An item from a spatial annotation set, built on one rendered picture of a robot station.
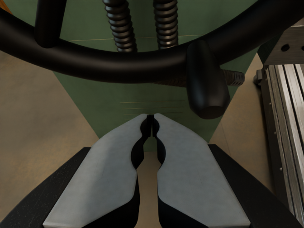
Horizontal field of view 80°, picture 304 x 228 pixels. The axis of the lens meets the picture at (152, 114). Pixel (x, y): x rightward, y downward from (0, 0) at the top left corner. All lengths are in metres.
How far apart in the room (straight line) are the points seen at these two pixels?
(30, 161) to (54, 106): 0.31
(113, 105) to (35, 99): 0.75
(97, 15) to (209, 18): 0.19
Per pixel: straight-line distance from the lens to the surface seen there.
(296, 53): 0.43
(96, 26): 0.37
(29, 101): 1.24
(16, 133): 1.15
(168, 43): 0.22
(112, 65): 0.16
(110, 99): 0.51
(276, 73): 0.96
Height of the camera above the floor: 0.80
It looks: 58 degrees down
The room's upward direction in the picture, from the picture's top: 5 degrees counter-clockwise
